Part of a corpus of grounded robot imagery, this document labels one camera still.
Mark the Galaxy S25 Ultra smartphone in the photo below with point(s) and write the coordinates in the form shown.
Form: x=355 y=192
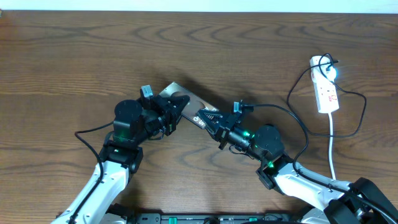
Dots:
x=195 y=103

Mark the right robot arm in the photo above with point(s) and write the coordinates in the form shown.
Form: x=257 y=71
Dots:
x=337 y=201

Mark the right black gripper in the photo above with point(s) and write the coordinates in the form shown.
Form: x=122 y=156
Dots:
x=222 y=130

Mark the white power strip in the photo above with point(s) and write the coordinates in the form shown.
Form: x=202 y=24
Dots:
x=325 y=93

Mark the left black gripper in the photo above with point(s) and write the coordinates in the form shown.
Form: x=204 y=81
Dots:
x=166 y=106

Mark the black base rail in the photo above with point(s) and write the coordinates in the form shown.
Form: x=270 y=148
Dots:
x=156 y=218

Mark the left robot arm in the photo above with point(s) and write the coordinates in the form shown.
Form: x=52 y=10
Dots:
x=148 y=118

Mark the white USB charger plug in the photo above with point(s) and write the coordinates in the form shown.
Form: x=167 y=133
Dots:
x=323 y=73

